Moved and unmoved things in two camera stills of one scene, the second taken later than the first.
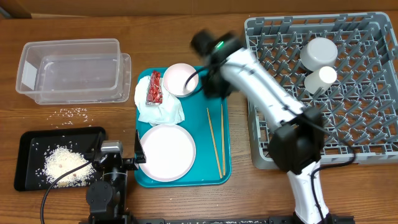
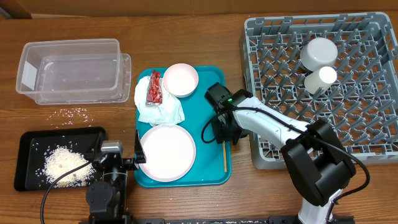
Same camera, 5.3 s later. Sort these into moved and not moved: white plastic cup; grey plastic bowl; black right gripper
Moved: black right gripper
Not moved: white plastic cup; grey plastic bowl
